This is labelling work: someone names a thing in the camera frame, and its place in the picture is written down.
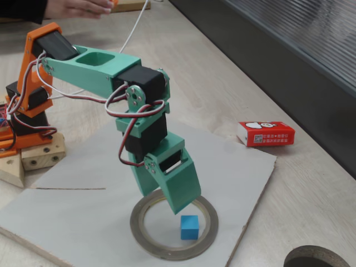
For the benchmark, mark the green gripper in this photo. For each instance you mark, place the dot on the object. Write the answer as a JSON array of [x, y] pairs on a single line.
[[181, 161]]

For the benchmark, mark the blue cube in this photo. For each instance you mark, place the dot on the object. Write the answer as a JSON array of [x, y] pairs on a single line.
[[189, 228]]

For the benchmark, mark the red cardboard box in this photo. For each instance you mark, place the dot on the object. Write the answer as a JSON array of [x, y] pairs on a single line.
[[272, 136]]

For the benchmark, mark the forearm in black sleeve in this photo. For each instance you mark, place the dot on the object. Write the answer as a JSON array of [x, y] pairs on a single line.
[[19, 9]]

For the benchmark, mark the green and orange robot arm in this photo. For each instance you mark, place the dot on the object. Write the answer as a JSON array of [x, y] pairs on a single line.
[[91, 73]]

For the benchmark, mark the person's hand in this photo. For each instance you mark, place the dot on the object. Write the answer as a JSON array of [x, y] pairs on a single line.
[[75, 7]]

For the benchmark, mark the white chipboard panel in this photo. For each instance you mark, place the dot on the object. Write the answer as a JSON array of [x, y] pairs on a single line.
[[236, 172]]

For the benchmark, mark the long wooden plank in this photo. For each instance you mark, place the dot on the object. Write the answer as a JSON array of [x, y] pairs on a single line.
[[41, 158]]

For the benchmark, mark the orange circuit board holder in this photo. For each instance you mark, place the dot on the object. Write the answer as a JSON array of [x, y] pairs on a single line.
[[5, 153]]

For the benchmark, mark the ribbed glass desk partition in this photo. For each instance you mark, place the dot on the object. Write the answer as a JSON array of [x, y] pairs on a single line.
[[278, 55]]

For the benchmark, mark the red controller circuit board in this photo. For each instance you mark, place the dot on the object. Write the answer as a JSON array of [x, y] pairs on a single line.
[[2, 111]]

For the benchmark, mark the thin wooden board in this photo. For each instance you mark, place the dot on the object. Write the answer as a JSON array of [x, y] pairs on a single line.
[[133, 5]]

